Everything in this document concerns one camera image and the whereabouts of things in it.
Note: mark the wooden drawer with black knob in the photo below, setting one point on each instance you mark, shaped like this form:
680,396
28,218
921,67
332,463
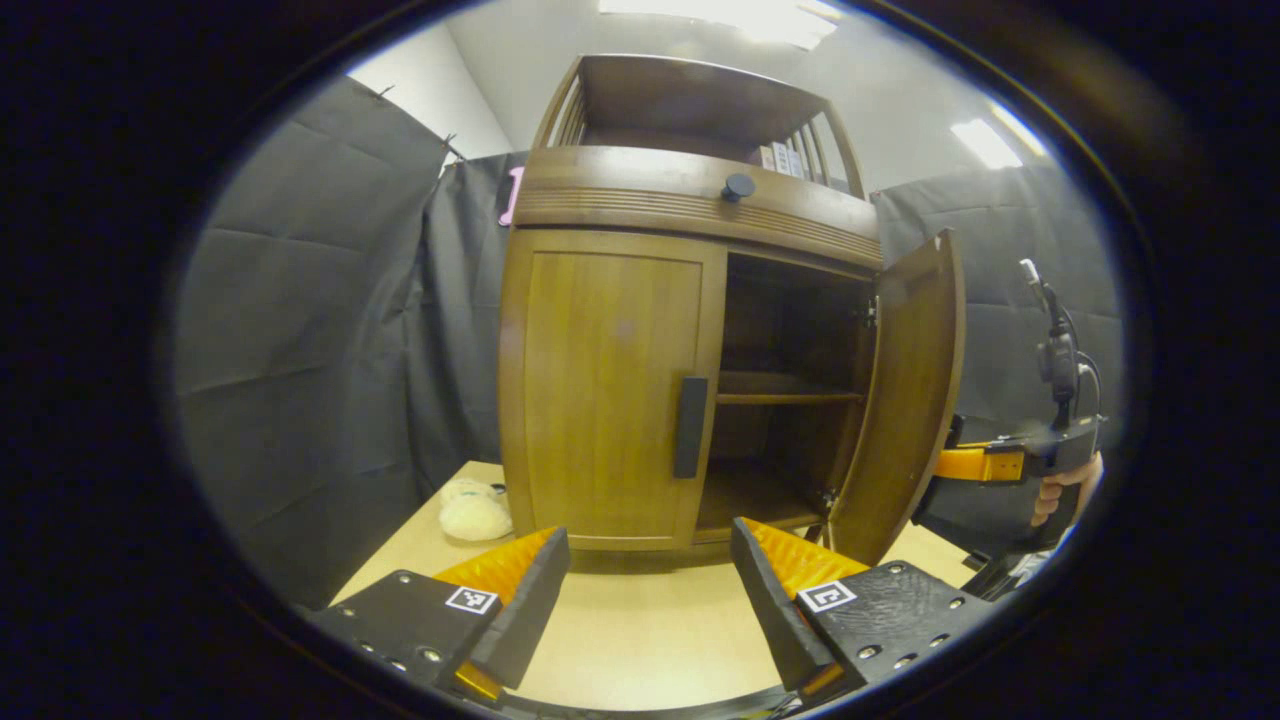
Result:
620,190

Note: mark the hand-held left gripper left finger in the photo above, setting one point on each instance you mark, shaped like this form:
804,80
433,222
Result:
525,610

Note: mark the wooden double-door shoe cabinet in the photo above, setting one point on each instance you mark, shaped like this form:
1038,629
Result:
690,100

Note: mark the wooden shoe cabinet door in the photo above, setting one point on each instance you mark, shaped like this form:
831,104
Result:
610,380
905,400

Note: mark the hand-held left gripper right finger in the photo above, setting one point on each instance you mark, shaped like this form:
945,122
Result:
775,600

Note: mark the small ceiling light panel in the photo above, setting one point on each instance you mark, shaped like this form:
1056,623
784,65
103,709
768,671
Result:
985,143

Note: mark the wooden cabinet shelf board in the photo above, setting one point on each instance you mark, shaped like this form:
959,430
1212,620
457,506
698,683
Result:
785,388

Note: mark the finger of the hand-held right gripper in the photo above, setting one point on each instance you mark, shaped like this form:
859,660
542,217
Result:
980,465

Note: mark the large ceiling light panel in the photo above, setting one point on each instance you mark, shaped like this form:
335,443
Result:
740,15

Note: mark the cream plush toy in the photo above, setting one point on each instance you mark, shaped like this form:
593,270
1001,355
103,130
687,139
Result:
475,512

